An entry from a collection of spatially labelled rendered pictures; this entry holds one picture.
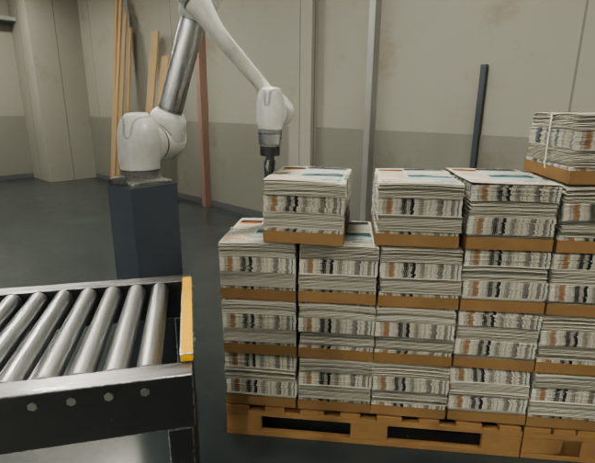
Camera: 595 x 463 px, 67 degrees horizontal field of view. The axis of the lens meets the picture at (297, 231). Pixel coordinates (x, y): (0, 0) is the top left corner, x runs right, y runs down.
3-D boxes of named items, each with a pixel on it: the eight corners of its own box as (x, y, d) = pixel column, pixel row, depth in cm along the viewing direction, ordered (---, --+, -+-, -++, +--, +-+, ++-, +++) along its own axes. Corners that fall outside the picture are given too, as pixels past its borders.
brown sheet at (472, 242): (440, 221, 189) (441, 211, 188) (510, 223, 187) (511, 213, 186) (465, 249, 153) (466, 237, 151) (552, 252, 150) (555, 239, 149)
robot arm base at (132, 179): (99, 184, 177) (98, 169, 176) (151, 177, 193) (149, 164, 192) (121, 189, 166) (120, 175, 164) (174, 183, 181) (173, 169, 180)
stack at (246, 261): (245, 378, 221) (241, 215, 199) (489, 396, 209) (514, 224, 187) (225, 434, 184) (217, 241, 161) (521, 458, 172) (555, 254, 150)
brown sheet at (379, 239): (369, 219, 192) (370, 208, 191) (438, 221, 189) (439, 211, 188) (374, 244, 156) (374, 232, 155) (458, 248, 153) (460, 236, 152)
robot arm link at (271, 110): (280, 130, 162) (288, 129, 174) (281, 85, 158) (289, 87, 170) (252, 129, 164) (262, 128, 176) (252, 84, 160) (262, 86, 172)
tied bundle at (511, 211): (439, 222, 189) (443, 168, 183) (510, 225, 187) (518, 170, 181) (463, 251, 153) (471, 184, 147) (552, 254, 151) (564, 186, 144)
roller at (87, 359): (106, 282, 129) (102, 298, 130) (65, 374, 85) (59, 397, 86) (125, 287, 131) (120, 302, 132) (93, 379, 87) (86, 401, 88)
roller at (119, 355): (132, 280, 131) (125, 295, 131) (105, 369, 87) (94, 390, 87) (149, 287, 132) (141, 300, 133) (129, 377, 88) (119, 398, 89)
